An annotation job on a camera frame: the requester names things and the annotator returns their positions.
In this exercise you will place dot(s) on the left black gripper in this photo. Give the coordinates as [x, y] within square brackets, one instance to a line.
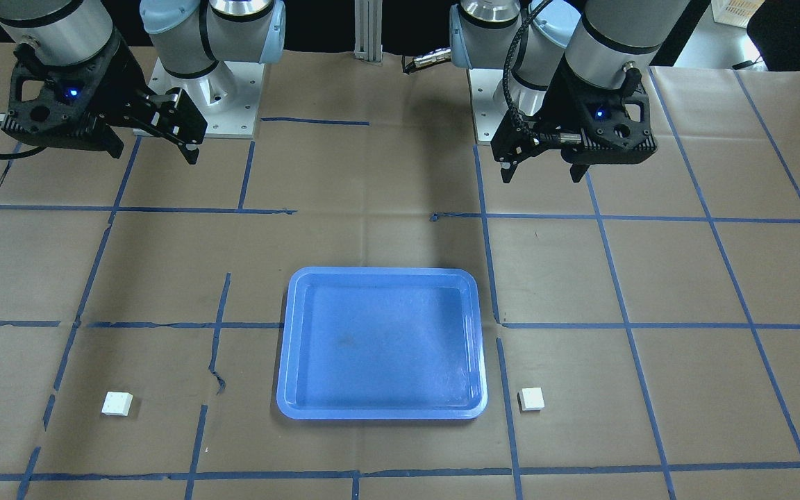
[554, 103]

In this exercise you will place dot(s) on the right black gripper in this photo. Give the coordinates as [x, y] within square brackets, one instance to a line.
[121, 89]

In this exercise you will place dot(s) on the white block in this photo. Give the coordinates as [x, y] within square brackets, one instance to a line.
[117, 404]
[531, 399]

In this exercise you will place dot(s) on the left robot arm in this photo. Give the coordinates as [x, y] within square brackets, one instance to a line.
[527, 43]

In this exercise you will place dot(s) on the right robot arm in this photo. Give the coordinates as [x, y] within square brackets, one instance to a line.
[190, 37]

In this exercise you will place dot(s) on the blue plastic tray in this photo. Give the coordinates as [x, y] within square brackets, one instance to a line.
[382, 344]

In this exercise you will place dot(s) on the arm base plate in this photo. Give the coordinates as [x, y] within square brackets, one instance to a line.
[228, 98]
[487, 103]

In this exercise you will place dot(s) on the aluminium frame post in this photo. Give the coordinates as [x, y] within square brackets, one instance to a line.
[367, 27]

